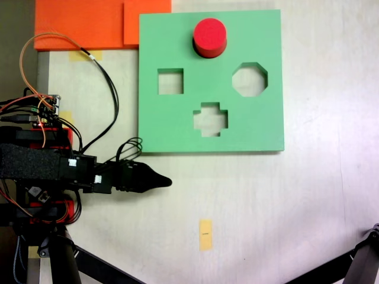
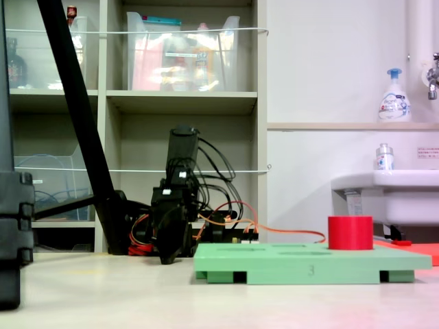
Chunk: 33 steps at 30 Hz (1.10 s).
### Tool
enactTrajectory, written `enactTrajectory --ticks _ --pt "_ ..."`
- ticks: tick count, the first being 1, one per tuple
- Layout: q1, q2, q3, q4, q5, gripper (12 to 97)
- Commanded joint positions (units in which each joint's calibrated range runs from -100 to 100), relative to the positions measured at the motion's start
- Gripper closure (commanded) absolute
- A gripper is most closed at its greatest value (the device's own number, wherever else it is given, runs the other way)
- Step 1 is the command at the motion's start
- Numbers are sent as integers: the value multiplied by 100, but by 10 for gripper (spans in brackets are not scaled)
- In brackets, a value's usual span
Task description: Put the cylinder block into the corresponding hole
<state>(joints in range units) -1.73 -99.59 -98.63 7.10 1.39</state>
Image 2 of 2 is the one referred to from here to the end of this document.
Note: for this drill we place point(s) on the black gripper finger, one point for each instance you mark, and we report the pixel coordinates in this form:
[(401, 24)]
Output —
[(171, 236)]

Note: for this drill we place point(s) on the red cylinder block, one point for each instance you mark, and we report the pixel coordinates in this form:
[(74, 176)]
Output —
[(350, 233)]

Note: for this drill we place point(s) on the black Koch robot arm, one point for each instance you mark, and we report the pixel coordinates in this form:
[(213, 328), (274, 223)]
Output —
[(181, 147)]

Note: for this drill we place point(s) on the green shape-hole board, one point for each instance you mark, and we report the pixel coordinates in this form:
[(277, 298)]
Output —
[(291, 267)]

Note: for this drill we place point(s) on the small red flat block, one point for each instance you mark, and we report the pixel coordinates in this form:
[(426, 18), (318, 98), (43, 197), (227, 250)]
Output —
[(402, 243)]

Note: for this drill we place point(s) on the circuit board with connectors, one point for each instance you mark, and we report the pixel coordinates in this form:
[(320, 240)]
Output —
[(248, 238)]

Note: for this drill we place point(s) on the beige shelf unit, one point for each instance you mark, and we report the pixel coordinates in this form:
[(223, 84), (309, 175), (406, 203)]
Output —
[(181, 99)]

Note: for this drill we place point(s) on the thin black tripod strut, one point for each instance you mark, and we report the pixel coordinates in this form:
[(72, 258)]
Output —
[(65, 205)]

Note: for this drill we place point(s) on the black tripod leg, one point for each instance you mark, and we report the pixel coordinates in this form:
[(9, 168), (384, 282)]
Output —
[(75, 103)]

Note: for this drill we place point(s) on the yellow labelled bottle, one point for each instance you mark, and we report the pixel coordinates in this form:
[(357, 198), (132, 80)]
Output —
[(203, 65)]

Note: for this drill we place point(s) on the large clear plastic bin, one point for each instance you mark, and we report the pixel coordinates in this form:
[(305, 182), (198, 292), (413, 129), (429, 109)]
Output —
[(181, 61)]

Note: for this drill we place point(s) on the notched black stack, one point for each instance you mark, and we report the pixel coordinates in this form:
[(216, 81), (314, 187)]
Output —
[(13, 212)]

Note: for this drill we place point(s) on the teal-topped package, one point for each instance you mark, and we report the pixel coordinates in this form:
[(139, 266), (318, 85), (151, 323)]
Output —
[(161, 21)]

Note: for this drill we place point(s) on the clear bin with dark bottle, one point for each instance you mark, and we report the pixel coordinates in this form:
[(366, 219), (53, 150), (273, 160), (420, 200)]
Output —
[(34, 58)]

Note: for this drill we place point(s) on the dark glass bottle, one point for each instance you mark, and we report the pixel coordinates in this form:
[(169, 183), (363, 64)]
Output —
[(15, 68)]

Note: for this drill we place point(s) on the red-capped small bottle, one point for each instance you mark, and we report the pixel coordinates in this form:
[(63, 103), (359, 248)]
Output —
[(71, 13)]

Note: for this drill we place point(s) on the small clear sanitizer bottle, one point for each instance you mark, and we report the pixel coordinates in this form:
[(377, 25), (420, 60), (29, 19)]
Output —
[(384, 159)]

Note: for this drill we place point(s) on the white sink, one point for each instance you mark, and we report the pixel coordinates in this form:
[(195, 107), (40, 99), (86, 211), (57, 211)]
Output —
[(394, 195)]

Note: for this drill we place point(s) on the white blue-pump soap bottle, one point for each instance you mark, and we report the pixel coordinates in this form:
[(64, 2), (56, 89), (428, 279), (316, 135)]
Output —
[(394, 103)]

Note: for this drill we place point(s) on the red flat mat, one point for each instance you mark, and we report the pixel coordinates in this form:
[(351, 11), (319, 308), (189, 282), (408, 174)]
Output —
[(422, 252)]

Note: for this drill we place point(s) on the metal faucet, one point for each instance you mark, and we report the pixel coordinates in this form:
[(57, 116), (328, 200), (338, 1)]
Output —
[(432, 79)]

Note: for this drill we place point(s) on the dark grey upright post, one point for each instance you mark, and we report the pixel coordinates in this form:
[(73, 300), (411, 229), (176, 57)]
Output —
[(5, 103)]

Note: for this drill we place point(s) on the red-print wall label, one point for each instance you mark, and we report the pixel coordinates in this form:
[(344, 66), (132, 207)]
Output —
[(428, 152)]

